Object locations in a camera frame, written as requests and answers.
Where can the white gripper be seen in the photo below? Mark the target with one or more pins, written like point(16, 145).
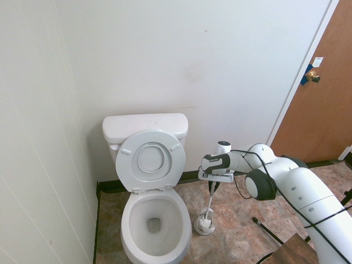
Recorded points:
point(217, 176)

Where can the white toilet brush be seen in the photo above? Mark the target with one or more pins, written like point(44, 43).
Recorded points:
point(208, 204)

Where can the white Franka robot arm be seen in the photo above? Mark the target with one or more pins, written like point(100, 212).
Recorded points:
point(302, 187)

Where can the white toilet brush holder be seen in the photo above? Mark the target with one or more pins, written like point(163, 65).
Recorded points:
point(203, 232)

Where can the white toilet bowl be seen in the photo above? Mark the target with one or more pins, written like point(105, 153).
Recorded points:
point(156, 247)

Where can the white toilet seat and lid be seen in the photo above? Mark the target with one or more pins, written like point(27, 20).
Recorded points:
point(129, 170)

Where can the white toilet tank lid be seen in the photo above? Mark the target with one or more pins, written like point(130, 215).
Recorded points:
point(143, 123)

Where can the white toilet tank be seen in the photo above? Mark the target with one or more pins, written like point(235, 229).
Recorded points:
point(114, 154)

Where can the black rubber baseboard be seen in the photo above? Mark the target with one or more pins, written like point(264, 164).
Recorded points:
point(112, 186)
point(96, 220)

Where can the brown wooden table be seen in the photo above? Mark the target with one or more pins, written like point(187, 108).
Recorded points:
point(294, 250)

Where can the brown wooden door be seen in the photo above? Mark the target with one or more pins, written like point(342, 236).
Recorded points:
point(324, 115)

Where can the white plastic object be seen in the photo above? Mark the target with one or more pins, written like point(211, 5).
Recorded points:
point(346, 152)

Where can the blue tape strip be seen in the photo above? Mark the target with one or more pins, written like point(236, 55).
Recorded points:
point(305, 79)

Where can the brass door knob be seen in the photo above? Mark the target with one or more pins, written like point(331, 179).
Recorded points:
point(312, 75)

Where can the white paper label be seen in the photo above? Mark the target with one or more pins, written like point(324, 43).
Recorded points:
point(318, 61)

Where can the white door frame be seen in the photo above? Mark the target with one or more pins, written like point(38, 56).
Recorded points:
point(302, 71)

